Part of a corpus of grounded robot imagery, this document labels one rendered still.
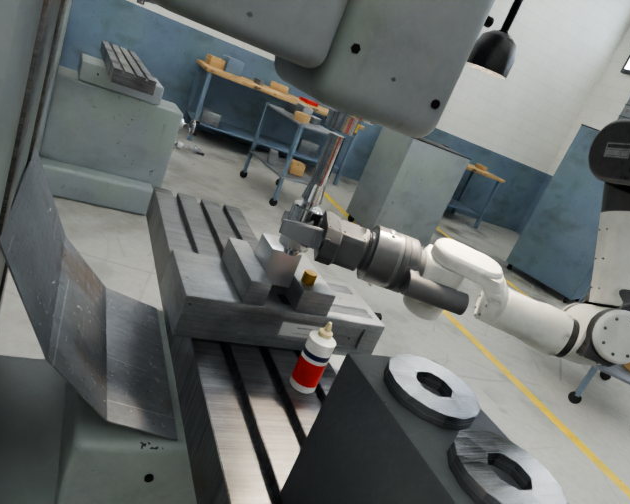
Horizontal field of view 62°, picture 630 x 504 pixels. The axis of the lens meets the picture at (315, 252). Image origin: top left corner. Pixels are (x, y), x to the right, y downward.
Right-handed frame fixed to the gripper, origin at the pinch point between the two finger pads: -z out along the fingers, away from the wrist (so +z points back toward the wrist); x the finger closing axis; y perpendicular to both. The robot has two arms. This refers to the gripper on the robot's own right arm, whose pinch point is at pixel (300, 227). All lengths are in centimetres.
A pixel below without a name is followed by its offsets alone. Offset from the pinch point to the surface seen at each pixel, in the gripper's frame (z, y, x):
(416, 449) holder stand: 10.3, 1.0, 42.5
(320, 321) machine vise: 8.5, 13.4, 0.5
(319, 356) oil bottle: 7.8, 13.0, 12.1
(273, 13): -12.2, -25.0, 17.4
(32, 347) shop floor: -69, 112, -102
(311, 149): 39, 79, -644
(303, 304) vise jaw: 4.6, 10.9, 2.1
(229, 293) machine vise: -6.6, 12.4, 3.8
